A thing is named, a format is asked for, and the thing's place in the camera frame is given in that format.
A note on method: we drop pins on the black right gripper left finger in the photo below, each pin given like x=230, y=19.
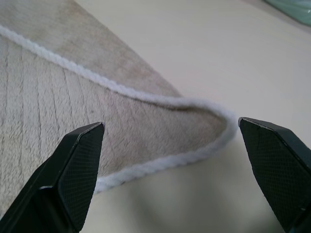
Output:
x=60, y=184

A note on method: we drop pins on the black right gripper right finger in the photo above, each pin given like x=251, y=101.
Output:
x=281, y=165

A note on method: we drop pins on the beige towel with white trim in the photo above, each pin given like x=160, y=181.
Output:
x=73, y=102

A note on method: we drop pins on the pale green cloth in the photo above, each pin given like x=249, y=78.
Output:
x=292, y=11

